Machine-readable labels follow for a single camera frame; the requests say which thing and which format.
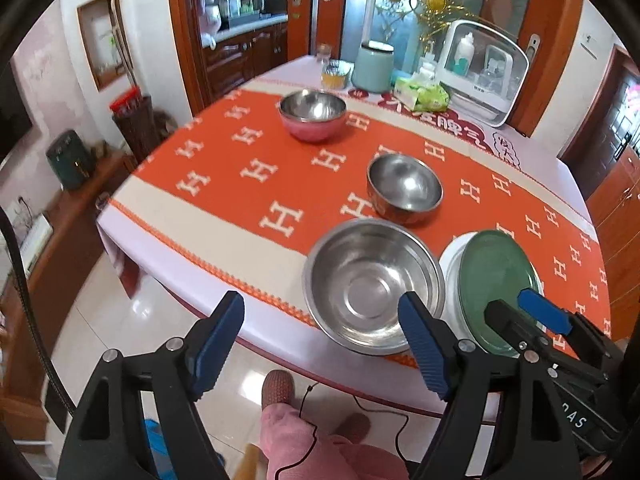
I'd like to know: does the green tissue pack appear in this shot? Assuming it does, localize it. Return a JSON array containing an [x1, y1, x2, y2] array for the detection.
[[393, 78, 449, 112]]

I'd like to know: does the white round plate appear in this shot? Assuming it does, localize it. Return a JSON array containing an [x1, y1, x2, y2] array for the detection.
[[439, 232, 542, 351]]

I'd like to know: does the small yellow tin jar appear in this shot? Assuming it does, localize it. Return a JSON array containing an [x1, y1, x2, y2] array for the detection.
[[320, 60, 352, 90]]

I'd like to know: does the mint green canister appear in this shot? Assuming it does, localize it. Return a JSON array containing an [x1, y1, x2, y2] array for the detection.
[[352, 40, 395, 93]]

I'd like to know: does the white cosmetic storage box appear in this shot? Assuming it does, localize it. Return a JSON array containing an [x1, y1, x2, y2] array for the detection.
[[436, 20, 529, 128]]

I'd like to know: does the small steel bowl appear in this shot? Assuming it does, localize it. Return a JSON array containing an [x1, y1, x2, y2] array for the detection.
[[367, 153, 444, 226]]

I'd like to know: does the pink steel bowl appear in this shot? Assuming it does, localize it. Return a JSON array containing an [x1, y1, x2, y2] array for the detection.
[[278, 89, 347, 143]]

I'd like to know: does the dark green air fryer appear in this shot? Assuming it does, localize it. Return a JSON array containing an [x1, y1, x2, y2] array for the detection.
[[46, 129, 96, 191]]

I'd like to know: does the wooden cabinet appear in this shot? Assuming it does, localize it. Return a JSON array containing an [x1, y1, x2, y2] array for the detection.
[[587, 148, 640, 340]]

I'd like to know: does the black cable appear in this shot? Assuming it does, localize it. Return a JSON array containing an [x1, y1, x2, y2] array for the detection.
[[0, 206, 76, 416]]

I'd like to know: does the large steel bowl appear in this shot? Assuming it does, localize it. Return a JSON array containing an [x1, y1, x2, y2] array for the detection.
[[303, 219, 446, 356]]

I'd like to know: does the green round plate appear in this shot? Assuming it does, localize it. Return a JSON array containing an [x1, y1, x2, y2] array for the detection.
[[458, 230, 540, 358]]

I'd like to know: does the pink trouser leg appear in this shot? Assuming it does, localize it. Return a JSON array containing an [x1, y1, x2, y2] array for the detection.
[[260, 403, 409, 480]]

